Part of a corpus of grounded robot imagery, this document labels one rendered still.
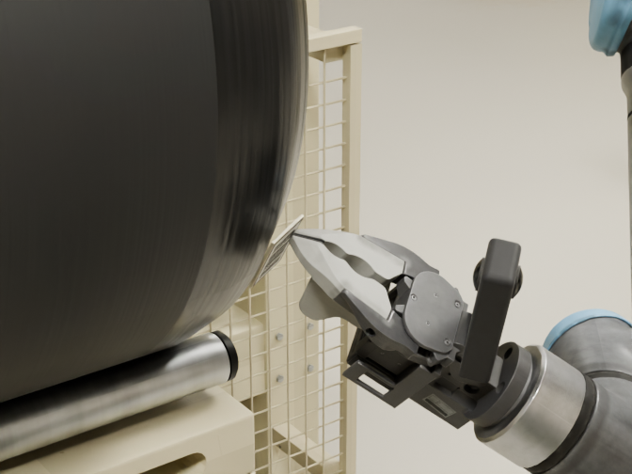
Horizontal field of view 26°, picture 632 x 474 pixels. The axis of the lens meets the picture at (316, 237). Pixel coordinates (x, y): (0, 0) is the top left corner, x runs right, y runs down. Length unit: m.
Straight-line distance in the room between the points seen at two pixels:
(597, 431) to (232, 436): 0.30
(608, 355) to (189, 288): 0.40
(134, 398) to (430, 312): 0.25
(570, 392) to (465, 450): 1.63
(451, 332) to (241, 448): 0.23
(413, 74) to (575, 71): 0.58
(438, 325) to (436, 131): 3.32
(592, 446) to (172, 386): 0.34
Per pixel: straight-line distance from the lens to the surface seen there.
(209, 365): 1.14
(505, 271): 0.99
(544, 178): 4.01
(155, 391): 1.12
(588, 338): 1.22
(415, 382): 1.06
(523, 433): 1.07
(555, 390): 1.07
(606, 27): 0.72
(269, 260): 1.03
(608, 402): 1.11
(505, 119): 4.47
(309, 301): 1.04
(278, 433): 2.10
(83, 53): 0.83
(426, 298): 1.05
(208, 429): 1.14
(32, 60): 0.82
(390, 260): 1.05
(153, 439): 1.13
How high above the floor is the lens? 1.47
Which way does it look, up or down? 24 degrees down
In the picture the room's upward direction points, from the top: straight up
